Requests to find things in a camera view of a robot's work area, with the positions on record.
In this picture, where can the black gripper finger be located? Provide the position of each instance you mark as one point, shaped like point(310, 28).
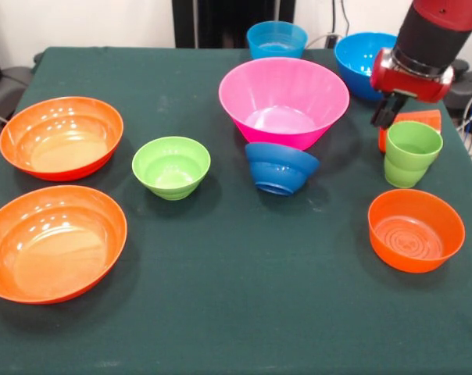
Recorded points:
point(377, 115)
point(392, 117)

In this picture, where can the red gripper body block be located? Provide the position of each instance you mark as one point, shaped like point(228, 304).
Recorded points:
point(412, 84)

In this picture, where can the orange cup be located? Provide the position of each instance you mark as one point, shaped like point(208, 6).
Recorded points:
point(419, 117)

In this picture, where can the green cup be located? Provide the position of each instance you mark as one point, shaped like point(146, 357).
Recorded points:
point(408, 168)

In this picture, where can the large pink bowl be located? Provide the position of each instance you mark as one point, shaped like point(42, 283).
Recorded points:
point(275, 133)

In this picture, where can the dark blue bowl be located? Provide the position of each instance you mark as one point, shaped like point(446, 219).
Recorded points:
point(279, 168)

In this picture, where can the small light blue bowl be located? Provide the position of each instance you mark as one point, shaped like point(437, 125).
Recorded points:
point(277, 39)

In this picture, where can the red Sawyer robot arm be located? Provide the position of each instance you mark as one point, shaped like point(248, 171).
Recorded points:
point(435, 31)

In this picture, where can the large light blue bowl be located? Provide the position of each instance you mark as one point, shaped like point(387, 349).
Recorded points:
point(357, 78)

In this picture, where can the dark grey floor base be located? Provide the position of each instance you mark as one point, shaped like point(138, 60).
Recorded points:
point(468, 93)
point(9, 86)

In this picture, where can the small orange bowl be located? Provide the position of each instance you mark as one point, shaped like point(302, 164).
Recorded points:
point(415, 265)

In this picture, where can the dark green tablecloth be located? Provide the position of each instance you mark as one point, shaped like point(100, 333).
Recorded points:
point(236, 254)

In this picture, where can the green bowl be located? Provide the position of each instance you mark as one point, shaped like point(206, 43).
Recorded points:
point(169, 183)

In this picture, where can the large orange bowl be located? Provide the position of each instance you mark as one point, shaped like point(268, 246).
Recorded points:
point(60, 156)
point(44, 254)

